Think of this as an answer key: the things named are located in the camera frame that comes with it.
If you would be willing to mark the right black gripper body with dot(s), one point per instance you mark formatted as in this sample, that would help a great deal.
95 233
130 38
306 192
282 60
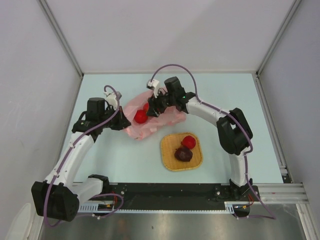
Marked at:
162 102

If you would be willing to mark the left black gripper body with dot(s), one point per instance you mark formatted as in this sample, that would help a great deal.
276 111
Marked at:
116 123

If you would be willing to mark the pink plastic bag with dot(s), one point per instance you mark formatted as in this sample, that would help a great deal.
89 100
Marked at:
136 131

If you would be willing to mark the red fake tomato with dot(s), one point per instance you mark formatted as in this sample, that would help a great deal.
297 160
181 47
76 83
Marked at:
140 117

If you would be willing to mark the woven bamboo tray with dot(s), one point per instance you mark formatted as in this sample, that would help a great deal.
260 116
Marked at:
168 146

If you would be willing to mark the red fake pomegranate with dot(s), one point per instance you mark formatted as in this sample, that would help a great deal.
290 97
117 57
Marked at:
189 142

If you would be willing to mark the red fake fruit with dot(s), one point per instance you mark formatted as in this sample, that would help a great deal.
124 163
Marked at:
183 154
146 107

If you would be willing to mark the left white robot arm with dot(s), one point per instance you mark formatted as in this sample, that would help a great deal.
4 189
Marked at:
56 197

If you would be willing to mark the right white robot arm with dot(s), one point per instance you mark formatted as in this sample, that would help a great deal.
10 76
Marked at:
234 132

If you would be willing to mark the red fake fruit in bag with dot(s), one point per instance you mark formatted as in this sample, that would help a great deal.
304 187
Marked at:
146 107

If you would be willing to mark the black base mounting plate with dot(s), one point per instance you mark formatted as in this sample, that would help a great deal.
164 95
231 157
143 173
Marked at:
199 202

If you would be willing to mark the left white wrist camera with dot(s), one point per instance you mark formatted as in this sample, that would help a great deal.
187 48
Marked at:
113 98

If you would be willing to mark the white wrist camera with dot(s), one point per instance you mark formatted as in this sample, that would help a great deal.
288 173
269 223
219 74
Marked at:
154 85
113 98

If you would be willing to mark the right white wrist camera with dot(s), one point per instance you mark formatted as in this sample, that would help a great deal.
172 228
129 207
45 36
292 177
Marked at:
154 85

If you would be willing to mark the right aluminium frame post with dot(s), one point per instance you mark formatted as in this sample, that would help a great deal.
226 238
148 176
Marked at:
278 36

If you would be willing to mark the aluminium frame post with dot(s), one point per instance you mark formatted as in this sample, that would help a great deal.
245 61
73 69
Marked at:
278 36
48 13

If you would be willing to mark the right side aluminium rail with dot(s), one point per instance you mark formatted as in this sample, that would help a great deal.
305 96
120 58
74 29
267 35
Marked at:
285 173

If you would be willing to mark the aluminium rail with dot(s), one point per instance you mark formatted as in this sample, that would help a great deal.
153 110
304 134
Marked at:
277 193
285 173

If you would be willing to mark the white slotted cable duct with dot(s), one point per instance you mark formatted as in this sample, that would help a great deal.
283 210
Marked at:
106 207

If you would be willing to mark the left aluminium frame post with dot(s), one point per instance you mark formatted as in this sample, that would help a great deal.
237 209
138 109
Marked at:
48 13

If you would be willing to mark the front aluminium rail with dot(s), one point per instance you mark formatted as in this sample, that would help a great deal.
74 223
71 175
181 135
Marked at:
277 193

